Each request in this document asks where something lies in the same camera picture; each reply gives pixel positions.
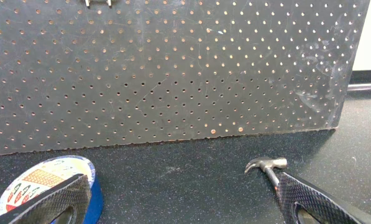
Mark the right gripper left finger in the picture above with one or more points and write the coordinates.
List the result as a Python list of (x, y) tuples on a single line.
[(42, 202)]

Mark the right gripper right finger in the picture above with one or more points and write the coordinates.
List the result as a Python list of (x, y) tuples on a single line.
[(309, 199)]

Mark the roll of blue tape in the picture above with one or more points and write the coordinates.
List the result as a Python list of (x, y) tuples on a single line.
[(45, 175)]

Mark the hammer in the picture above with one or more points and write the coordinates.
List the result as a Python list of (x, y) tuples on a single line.
[(267, 163)]

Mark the black pegboard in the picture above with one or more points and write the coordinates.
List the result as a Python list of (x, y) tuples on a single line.
[(172, 68)]

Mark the metal hook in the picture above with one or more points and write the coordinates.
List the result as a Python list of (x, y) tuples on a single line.
[(87, 2)]

